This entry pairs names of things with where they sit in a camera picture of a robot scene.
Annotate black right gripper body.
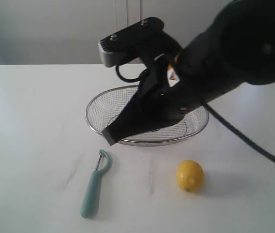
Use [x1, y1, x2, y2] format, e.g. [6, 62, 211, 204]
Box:
[135, 31, 191, 128]

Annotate yellow lemon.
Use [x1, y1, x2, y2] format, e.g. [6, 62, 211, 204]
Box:
[176, 160, 204, 192]

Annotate teal handled peeler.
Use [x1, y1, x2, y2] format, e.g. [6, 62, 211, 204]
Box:
[80, 150, 112, 219]

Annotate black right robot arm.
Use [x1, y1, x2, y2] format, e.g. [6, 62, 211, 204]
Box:
[102, 0, 275, 145]

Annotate white cabinet doors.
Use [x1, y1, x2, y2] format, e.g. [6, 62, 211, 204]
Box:
[0, 0, 227, 65]

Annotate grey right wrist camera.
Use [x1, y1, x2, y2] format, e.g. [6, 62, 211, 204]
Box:
[98, 17, 164, 67]

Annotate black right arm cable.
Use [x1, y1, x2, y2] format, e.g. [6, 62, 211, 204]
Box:
[115, 63, 275, 173]

